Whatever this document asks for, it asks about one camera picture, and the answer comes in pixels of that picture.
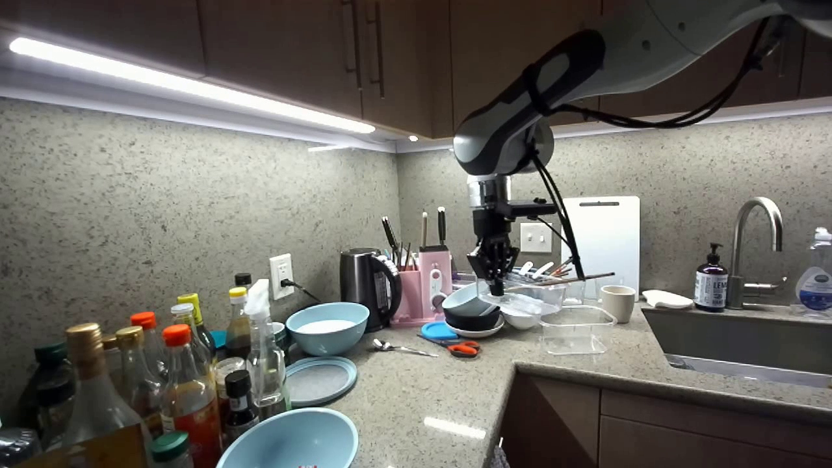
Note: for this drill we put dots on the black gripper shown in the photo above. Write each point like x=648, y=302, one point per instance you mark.
x=496, y=256

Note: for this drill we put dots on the clear plastic container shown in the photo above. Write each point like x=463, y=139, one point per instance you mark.
x=575, y=331
x=552, y=294

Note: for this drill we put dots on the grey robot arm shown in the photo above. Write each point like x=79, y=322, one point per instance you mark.
x=506, y=143

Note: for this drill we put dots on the stacked blue black bowls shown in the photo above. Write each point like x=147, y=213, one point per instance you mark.
x=472, y=312

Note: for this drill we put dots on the small white bowl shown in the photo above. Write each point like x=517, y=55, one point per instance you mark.
x=521, y=318

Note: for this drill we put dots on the pink knife block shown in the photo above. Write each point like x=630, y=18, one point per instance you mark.
x=426, y=287

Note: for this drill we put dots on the blue sponge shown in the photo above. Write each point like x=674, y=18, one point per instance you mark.
x=437, y=331

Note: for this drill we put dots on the white cutting board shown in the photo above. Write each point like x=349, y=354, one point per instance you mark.
x=606, y=231

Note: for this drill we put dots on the black electric kettle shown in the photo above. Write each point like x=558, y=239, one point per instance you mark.
x=371, y=279

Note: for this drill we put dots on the white mug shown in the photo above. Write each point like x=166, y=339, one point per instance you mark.
x=621, y=302

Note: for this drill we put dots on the metal spoon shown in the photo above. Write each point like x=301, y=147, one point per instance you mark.
x=378, y=343

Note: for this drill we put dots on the light blue mixing bowl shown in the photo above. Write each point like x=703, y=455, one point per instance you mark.
x=329, y=329

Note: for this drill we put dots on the light blue plate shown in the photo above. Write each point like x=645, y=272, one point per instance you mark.
x=322, y=380

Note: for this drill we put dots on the dark soap pump bottle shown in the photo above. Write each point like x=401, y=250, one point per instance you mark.
x=710, y=282

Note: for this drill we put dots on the steel kitchen faucet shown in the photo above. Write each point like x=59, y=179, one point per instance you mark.
x=745, y=250

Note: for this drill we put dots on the clear spray bottle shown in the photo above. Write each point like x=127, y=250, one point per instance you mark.
x=267, y=359

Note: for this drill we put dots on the yellow cap bottle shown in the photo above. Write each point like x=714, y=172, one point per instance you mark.
x=238, y=334

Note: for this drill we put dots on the light blue front bowl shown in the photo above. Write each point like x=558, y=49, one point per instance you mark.
x=306, y=437

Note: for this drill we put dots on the orange cap sauce bottle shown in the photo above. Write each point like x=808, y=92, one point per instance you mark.
x=192, y=398

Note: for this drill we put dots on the gold cap oil bottle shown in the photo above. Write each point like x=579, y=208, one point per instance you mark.
x=102, y=430

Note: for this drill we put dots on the upper wooden cabinets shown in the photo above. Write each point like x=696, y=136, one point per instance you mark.
x=405, y=64

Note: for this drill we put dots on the dark green cap bottle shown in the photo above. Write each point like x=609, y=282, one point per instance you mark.
x=47, y=396

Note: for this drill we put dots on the under cabinet light strip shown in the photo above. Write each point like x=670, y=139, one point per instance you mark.
x=181, y=83

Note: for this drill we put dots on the orange handled scissors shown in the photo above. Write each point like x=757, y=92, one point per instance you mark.
x=463, y=348

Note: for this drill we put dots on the wall power outlet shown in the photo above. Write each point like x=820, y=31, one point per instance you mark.
x=281, y=276

